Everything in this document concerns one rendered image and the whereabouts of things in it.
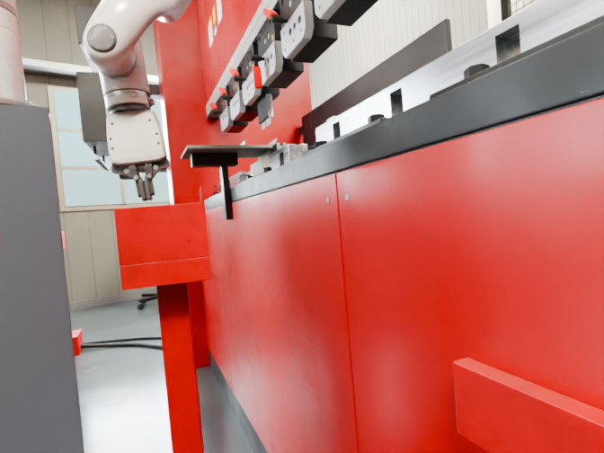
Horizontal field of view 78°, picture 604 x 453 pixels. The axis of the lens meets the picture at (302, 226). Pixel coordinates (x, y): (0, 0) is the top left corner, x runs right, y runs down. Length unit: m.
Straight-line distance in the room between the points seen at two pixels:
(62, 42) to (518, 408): 4.87
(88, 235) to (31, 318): 3.75
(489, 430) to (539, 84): 0.28
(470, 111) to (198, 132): 1.87
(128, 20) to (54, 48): 4.16
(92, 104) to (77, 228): 2.41
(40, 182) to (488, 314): 0.72
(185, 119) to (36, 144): 1.41
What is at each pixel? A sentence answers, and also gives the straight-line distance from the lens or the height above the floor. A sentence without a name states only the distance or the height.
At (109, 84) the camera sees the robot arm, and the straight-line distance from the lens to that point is 0.82.
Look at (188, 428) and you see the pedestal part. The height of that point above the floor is 0.35.
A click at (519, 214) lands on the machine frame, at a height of 0.76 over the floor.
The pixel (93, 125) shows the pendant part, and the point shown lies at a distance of 2.28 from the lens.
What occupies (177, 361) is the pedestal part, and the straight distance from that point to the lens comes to 0.87.
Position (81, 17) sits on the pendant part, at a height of 1.88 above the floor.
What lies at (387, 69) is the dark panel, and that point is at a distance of 1.60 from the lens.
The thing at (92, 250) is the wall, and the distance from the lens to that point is 4.55.
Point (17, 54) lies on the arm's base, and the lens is 0.93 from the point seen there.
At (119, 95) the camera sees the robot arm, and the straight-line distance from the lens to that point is 0.80.
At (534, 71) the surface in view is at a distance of 0.35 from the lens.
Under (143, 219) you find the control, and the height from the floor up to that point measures 0.79.
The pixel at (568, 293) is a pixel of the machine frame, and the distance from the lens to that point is 0.33.
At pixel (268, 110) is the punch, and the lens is 1.29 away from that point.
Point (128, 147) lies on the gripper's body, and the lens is 0.80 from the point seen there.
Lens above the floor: 0.77
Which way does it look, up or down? 2 degrees down
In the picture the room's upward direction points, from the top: 5 degrees counter-clockwise
